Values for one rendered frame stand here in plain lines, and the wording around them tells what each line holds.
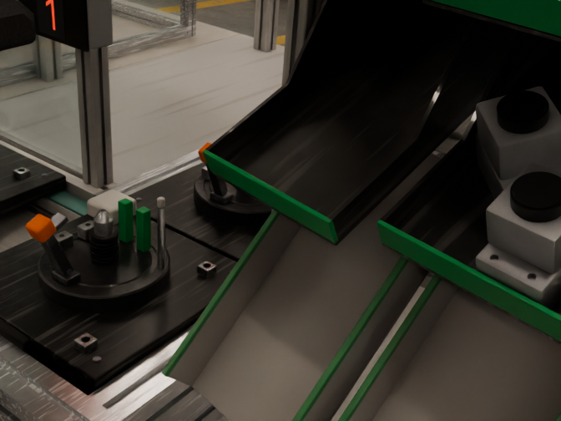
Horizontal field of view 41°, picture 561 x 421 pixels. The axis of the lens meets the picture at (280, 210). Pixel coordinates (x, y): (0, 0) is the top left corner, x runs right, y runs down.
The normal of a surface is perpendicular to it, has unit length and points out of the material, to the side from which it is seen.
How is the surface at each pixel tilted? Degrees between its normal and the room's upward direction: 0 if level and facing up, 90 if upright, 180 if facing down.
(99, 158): 90
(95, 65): 90
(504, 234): 115
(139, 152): 0
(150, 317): 0
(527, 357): 45
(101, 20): 90
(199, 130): 0
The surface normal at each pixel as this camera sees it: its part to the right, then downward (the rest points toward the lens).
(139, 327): 0.07, -0.87
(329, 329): -0.46, -0.41
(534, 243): -0.69, 0.63
